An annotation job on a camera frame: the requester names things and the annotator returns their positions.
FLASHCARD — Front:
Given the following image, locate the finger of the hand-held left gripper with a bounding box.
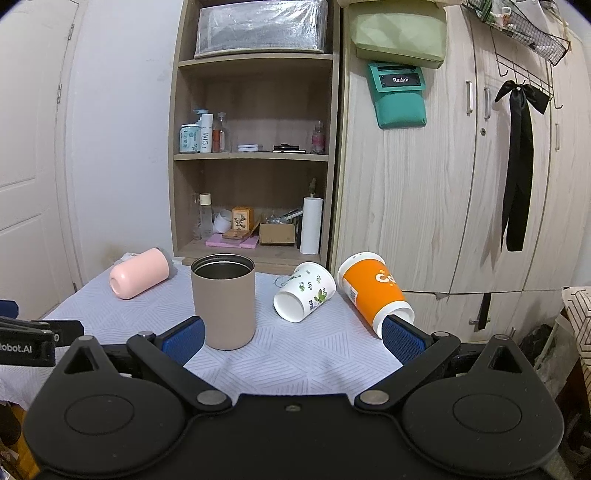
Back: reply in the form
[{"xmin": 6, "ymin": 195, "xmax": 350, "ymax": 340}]
[{"xmin": 46, "ymin": 319, "xmax": 85, "ymax": 346}]

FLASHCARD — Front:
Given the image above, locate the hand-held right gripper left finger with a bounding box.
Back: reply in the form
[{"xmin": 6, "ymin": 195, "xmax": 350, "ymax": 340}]
[{"xmin": 62, "ymin": 316, "xmax": 232, "ymax": 414}]

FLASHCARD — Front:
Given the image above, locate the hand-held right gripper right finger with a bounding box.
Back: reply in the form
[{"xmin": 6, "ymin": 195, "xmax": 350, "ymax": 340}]
[{"xmin": 355, "ymin": 315, "xmax": 533, "ymax": 413}]

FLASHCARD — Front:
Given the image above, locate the orange paper cup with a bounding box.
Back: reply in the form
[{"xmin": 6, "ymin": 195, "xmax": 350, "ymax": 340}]
[{"xmin": 338, "ymin": 252, "xmax": 415, "ymax": 340}]

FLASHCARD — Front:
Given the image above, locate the white floral cup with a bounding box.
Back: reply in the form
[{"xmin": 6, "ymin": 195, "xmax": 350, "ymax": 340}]
[{"xmin": 273, "ymin": 261, "xmax": 337, "ymax": 323}]

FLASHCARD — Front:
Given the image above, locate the beige metal-lined tumbler cup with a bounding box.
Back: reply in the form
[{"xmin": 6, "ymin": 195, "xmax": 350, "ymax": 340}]
[{"xmin": 190, "ymin": 253, "xmax": 257, "ymax": 351}]

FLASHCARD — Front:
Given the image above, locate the pink cup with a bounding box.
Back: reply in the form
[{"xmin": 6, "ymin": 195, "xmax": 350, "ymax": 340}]
[{"xmin": 109, "ymin": 248, "xmax": 172, "ymax": 300}]

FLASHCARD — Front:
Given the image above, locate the white patterned table cloth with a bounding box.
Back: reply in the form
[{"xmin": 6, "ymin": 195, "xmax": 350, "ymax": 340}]
[{"xmin": 0, "ymin": 258, "xmax": 408, "ymax": 411}]

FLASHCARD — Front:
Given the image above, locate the flat pink box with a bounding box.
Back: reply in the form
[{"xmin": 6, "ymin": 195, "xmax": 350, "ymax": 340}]
[{"xmin": 205, "ymin": 233, "xmax": 260, "ymax": 249}]

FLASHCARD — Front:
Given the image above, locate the clear bottle with cream cap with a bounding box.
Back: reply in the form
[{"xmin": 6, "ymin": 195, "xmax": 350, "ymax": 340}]
[{"xmin": 199, "ymin": 193, "xmax": 214, "ymax": 241}]

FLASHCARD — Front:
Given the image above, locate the wooden wardrobe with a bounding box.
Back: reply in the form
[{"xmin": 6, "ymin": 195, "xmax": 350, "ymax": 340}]
[{"xmin": 329, "ymin": 0, "xmax": 591, "ymax": 334}]

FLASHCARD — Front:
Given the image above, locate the wooden box with floral print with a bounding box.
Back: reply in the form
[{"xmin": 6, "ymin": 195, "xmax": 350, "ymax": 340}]
[{"xmin": 231, "ymin": 206, "xmax": 255, "ymax": 232}]

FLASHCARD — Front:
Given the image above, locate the black bag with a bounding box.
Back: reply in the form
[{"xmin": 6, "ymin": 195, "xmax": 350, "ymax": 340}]
[{"xmin": 519, "ymin": 324, "xmax": 562, "ymax": 366}]

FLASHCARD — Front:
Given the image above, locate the small cardboard box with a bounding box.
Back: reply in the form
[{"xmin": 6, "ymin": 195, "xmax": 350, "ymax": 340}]
[{"xmin": 259, "ymin": 220, "xmax": 297, "ymax": 246}]

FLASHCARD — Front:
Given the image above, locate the white paper towel roll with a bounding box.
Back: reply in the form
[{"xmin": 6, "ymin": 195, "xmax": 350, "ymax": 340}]
[{"xmin": 300, "ymin": 196, "xmax": 323, "ymax": 256}]

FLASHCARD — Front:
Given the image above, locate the wooden shelf unit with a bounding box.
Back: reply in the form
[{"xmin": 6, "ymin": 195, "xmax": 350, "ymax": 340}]
[{"xmin": 168, "ymin": 0, "xmax": 343, "ymax": 274}]

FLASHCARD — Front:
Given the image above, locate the cream geometric patterned cloth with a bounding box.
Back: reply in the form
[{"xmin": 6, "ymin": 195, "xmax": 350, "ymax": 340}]
[{"xmin": 560, "ymin": 286, "xmax": 591, "ymax": 386}]

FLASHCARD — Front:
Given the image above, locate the white door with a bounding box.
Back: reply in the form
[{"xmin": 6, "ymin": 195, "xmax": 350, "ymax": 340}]
[{"xmin": 0, "ymin": 0, "xmax": 89, "ymax": 326}]

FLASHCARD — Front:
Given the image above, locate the teal label canister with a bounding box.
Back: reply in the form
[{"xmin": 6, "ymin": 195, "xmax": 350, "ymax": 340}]
[{"xmin": 179, "ymin": 124, "xmax": 202, "ymax": 154}]

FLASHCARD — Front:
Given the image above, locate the glass bottle with red liquid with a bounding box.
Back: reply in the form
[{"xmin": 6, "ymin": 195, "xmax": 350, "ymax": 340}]
[{"xmin": 213, "ymin": 112, "xmax": 230, "ymax": 153}]

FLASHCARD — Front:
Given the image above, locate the white bottle with blue cap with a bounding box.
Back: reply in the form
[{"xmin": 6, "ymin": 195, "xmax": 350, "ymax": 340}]
[{"xmin": 192, "ymin": 109, "xmax": 213, "ymax": 153}]

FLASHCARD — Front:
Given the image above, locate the black ribbon bow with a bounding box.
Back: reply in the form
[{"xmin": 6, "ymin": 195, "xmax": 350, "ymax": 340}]
[{"xmin": 494, "ymin": 80, "xmax": 550, "ymax": 253}]

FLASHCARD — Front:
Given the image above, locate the teal pouch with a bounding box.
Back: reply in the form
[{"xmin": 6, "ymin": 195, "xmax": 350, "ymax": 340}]
[{"xmin": 368, "ymin": 62, "xmax": 427, "ymax": 130}]

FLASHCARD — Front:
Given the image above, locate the green padded bag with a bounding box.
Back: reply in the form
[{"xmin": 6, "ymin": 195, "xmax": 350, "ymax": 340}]
[{"xmin": 350, "ymin": 8, "xmax": 448, "ymax": 70}]

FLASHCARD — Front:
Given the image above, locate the silver storage box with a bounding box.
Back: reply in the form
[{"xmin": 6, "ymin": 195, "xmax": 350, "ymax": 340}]
[{"xmin": 194, "ymin": 0, "xmax": 329, "ymax": 59}]

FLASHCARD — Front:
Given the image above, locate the black wire rack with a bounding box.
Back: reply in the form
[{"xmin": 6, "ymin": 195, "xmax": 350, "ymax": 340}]
[{"xmin": 464, "ymin": 0, "xmax": 572, "ymax": 110}]

